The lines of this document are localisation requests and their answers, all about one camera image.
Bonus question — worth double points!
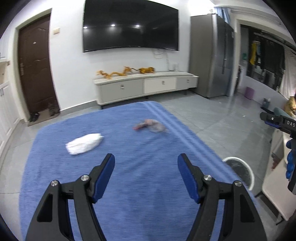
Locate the purple small bin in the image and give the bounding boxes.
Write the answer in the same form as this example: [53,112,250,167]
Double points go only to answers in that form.
[244,87,255,100]

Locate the white tissue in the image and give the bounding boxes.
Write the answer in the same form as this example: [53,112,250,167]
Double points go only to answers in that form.
[65,133,104,155]

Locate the white round trash bin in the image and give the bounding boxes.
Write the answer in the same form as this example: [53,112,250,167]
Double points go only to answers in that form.
[222,156,255,191]

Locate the white cables on wall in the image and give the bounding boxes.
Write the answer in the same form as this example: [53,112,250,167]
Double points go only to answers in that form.
[152,48,179,71]

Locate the white low tv cabinet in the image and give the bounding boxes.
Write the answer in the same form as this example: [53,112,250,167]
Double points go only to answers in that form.
[94,71,199,106]

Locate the black curved wall television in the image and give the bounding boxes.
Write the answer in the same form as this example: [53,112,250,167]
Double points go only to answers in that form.
[83,1,179,52]

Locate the white coffee table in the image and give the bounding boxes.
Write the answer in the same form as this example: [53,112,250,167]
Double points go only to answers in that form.
[262,130,295,221]

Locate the clear plastic bag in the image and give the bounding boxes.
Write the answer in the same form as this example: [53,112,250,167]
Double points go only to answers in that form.
[133,119,166,133]

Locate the brown boots by door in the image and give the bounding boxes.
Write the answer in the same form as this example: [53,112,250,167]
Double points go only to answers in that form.
[48,103,60,116]

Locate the right blue white gloved hand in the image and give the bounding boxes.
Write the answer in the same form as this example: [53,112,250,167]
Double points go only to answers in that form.
[286,138,295,181]

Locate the dark shoes by door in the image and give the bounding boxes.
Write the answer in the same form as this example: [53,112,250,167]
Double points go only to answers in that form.
[29,112,40,122]

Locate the golden dragon figurine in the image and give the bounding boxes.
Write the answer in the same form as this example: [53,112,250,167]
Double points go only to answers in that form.
[96,66,137,79]

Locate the blue fluffy rug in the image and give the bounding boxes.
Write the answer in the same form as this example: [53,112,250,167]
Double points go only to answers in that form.
[19,101,238,240]

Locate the person in yellow shirt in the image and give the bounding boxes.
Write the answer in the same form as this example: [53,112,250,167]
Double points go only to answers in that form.
[284,96,296,118]

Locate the golden lion figurine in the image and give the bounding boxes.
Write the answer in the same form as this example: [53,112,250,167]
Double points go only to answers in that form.
[138,67,155,74]

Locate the yellow hanging garment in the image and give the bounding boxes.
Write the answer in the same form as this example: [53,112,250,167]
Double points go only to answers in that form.
[249,42,257,65]

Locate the brown entrance door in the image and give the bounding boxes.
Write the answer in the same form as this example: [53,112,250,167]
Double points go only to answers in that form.
[18,14,59,114]

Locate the grey steel refrigerator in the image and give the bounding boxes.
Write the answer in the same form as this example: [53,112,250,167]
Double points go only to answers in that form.
[189,14,234,98]

